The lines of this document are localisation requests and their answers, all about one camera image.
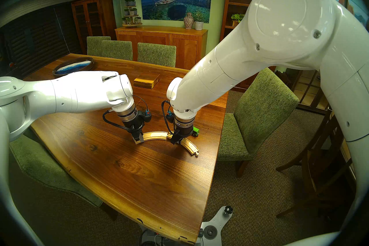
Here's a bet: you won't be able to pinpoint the round blue dark-rimmed tray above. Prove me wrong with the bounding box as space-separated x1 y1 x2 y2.
53 57 95 76

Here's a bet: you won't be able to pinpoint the dark window blinds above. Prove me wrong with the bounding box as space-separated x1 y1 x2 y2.
0 3 80 76

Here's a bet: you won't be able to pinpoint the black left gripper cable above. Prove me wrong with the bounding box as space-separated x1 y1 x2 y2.
103 95 152 133

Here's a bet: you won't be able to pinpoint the small wooden box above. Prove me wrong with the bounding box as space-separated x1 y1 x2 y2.
133 72 161 89

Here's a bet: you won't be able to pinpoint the patterned ceramic vase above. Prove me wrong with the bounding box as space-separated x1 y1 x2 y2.
184 12 195 30

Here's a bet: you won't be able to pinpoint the dark glass-door wooden cabinet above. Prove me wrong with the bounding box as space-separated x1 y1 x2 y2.
71 0 117 54

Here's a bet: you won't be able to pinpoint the tiered stand with small plants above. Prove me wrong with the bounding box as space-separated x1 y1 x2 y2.
121 0 142 28

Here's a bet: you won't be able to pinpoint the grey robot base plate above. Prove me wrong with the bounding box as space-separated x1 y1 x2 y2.
140 206 233 246

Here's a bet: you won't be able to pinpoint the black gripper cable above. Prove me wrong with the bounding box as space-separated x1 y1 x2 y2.
161 100 175 136
103 95 152 133

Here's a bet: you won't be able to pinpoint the wooden planter with succulents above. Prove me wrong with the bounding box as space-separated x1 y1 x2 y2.
231 13 245 27

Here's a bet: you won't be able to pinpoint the yellow curved wooden track piece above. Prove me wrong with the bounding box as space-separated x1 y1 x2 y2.
167 132 200 157

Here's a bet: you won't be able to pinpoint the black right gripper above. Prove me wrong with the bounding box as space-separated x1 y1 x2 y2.
171 126 194 145

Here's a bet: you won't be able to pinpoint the pale curved wooden track piece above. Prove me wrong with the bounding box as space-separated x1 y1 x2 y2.
135 132 170 144

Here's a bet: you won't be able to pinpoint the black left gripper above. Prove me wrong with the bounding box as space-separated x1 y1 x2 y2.
123 111 152 144

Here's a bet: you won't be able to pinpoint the dark wooden slat chair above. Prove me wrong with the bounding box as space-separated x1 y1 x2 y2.
275 107 355 218

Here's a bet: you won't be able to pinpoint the potted plant in white pot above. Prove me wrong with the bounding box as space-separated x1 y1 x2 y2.
193 11 205 31

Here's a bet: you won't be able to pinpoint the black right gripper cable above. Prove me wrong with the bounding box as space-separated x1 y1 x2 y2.
161 100 175 136

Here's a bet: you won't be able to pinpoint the light wooden sideboard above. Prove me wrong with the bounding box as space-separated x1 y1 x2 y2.
115 25 208 70

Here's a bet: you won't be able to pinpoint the low glass-door wooden cabinet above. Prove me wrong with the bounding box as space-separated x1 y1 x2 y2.
277 68 330 113

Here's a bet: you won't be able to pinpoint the green upholstered dining chair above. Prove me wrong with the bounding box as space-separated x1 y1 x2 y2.
137 43 177 68
86 36 111 56
10 133 103 208
101 40 133 61
218 68 300 178

